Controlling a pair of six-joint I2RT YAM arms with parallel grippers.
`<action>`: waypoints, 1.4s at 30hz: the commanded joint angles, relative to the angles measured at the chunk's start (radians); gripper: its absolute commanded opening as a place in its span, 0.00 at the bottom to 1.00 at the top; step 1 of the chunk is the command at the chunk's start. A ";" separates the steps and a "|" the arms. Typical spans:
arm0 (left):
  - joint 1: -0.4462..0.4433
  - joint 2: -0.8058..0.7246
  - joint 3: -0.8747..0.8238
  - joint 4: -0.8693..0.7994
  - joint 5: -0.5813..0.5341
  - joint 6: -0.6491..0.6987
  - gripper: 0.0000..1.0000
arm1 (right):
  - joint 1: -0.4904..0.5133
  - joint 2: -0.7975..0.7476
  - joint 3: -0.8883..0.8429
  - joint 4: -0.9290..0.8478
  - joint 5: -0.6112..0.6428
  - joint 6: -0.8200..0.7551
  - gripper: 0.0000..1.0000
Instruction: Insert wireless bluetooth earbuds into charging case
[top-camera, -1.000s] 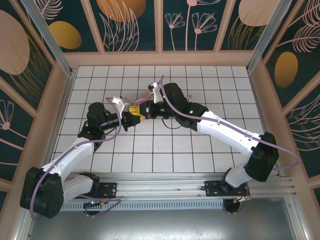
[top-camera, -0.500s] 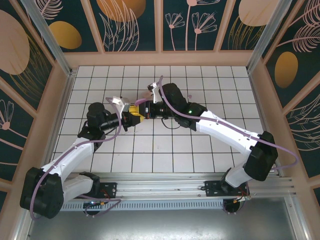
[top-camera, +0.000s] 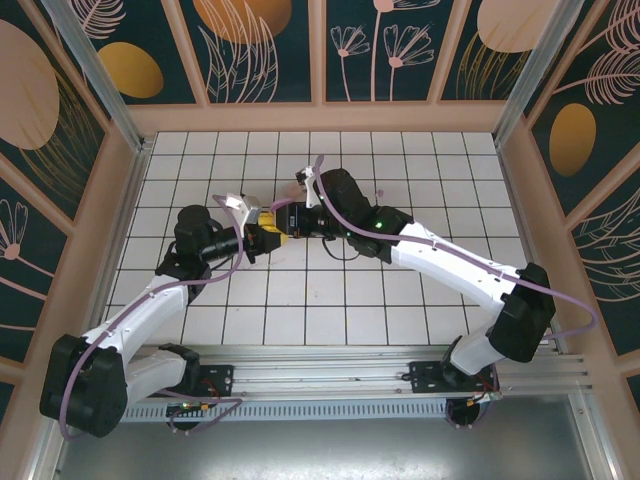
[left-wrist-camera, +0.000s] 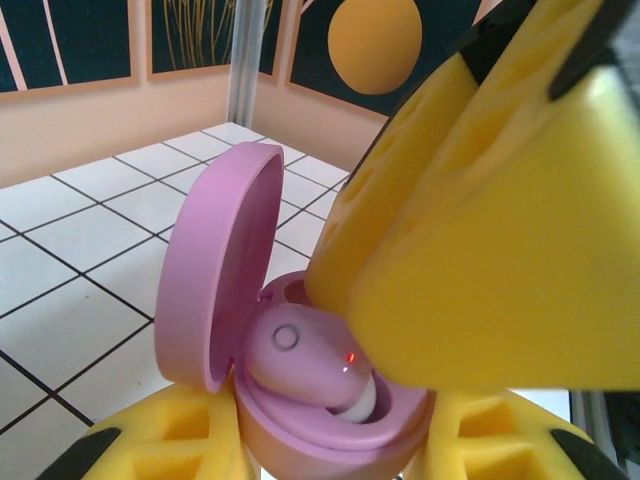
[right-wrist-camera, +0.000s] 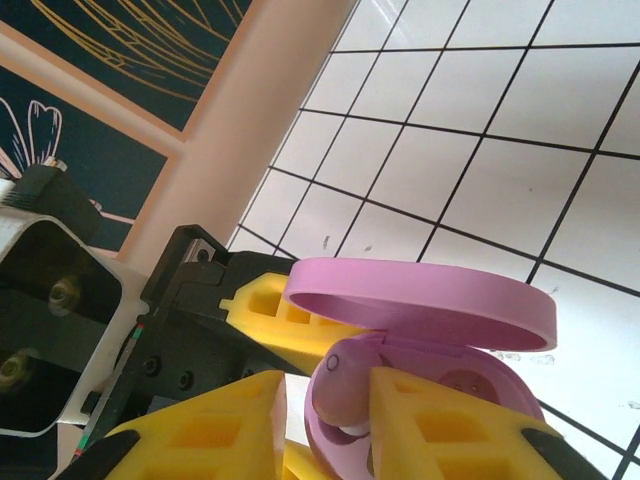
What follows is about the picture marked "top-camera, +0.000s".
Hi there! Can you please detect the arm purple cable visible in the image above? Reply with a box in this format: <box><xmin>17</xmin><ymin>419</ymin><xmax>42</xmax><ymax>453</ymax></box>
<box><xmin>59</xmin><ymin>193</ymin><xmax>251</xmax><ymax>441</ymax></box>
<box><xmin>305</xmin><ymin>153</ymin><xmax>599</xmax><ymax>430</ymax></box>

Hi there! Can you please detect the aluminium corner post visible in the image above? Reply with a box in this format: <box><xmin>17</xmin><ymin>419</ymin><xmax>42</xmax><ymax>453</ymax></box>
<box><xmin>39</xmin><ymin>0</ymin><xmax>149</xmax><ymax>154</ymax></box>
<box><xmin>492</xmin><ymin>0</ymin><xmax>586</xmax><ymax>146</ymax></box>

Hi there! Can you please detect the grey metal sheet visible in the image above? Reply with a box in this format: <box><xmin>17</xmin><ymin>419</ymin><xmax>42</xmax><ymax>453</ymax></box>
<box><xmin>47</xmin><ymin>419</ymin><xmax>609</xmax><ymax>480</ymax></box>

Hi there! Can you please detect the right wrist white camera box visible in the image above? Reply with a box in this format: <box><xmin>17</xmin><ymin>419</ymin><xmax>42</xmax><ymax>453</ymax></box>
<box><xmin>294</xmin><ymin>165</ymin><xmax>326</xmax><ymax>210</ymax></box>

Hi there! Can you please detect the aluminium frame profile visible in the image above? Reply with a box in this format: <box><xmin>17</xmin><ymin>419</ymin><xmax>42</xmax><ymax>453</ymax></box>
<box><xmin>27</xmin><ymin>399</ymin><xmax>71</xmax><ymax>480</ymax></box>
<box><xmin>569</xmin><ymin>394</ymin><xmax>614</xmax><ymax>480</ymax></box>

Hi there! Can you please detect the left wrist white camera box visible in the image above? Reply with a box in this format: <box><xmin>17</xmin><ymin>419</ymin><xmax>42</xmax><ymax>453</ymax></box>
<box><xmin>224</xmin><ymin>192</ymin><xmax>262</xmax><ymax>227</ymax></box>

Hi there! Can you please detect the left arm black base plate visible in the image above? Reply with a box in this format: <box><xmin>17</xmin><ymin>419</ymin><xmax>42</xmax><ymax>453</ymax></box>
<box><xmin>143</xmin><ymin>364</ymin><xmax>236</xmax><ymax>399</ymax></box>

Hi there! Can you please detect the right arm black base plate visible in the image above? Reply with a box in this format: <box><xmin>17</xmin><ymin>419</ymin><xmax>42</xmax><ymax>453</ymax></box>
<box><xmin>408</xmin><ymin>360</ymin><xmax>501</xmax><ymax>401</ymax></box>

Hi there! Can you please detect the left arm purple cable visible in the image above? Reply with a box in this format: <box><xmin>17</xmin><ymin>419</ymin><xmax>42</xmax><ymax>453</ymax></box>
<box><xmin>59</xmin><ymin>193</ymin><xmax>251</xmax><ymax>441</ymax></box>

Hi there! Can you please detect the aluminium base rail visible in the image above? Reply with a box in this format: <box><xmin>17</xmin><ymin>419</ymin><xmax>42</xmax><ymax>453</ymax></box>
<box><xmin>47</xmin><ymin>343</ymin><xmax>596</xmax><ymax>401</ymax></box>

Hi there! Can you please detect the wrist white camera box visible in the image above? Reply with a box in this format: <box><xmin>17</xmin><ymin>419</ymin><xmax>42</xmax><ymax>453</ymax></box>
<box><xmin>224</xmin><ymin>192</ymin><xmax>262</xmax><ymax>227</ymax></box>
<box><xmin>294</xmin><ymin>165</ymin><xmax>326</xmax><ymax>210</ymax></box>

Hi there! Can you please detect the aluminium side rail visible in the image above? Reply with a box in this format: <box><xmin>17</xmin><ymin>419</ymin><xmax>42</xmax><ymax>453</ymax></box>
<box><xmin>74</xmin><ymin>142</ymin><xmax>152</xmax><ymax>351</ymax></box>
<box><xmin>496</xmin><ymin>139</ymin><xmax>569</xmax><ymax>354</ymax></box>

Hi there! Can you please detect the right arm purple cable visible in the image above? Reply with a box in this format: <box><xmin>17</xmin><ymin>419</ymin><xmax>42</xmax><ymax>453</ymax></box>
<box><xmin>305</xmin><ymin>153</ymin><xmax>599</xmax><ymax>430</ymax></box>

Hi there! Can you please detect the slotted grey cable duct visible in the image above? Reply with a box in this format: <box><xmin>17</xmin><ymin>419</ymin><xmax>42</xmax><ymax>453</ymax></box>
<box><xmin>119</xmin><ymin>402</ymin><xmax>451</xmax><ymax>422</ymax></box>

